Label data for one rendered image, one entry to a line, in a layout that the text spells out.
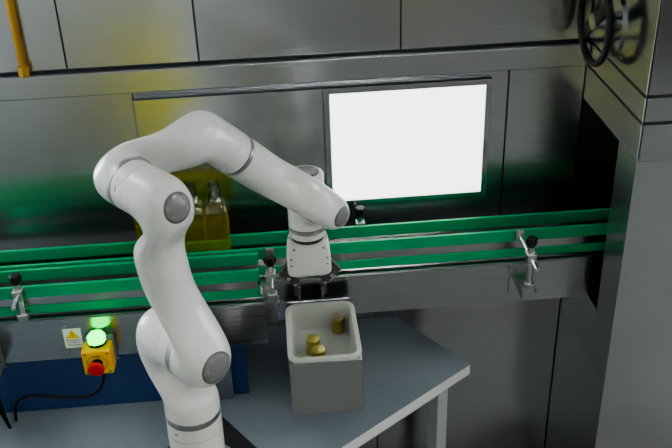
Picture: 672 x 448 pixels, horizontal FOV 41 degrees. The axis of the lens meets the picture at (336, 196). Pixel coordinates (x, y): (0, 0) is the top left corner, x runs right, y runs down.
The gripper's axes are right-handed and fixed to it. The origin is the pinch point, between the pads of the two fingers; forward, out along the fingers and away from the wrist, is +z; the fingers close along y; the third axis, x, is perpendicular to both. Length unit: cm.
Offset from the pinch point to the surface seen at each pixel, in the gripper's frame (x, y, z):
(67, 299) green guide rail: -10, 59, 4
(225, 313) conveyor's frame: -7.2, 20.9, 9.7
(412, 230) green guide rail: -25.0, -28.7, 1.2
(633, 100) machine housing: -5, -75, -41
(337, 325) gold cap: -6.1, -6.5, 15.5
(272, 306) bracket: -7.0, 9.3, 8.7
